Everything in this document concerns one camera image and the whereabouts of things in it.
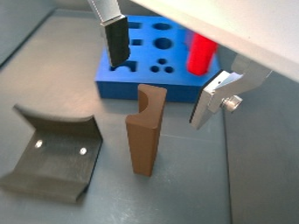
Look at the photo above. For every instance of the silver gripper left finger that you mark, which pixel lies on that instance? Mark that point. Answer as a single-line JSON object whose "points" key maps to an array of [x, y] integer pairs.
{"points": [[114, 27]]}

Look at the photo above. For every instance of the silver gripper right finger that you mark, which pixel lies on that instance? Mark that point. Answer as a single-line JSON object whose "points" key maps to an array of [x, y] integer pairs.
{"points": [[221, 92]]}

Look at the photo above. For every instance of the brown arch block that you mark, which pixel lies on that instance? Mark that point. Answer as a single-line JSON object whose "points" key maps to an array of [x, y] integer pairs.
{"points": [[143, 128]]}

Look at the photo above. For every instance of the red cylinder peg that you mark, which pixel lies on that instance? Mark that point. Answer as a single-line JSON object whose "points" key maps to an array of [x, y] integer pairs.
{"points": [[201, 54]]}

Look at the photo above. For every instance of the dark grey fixture bracket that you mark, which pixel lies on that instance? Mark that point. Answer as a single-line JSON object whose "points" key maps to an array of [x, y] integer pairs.
{"points": [[58, 162]]}

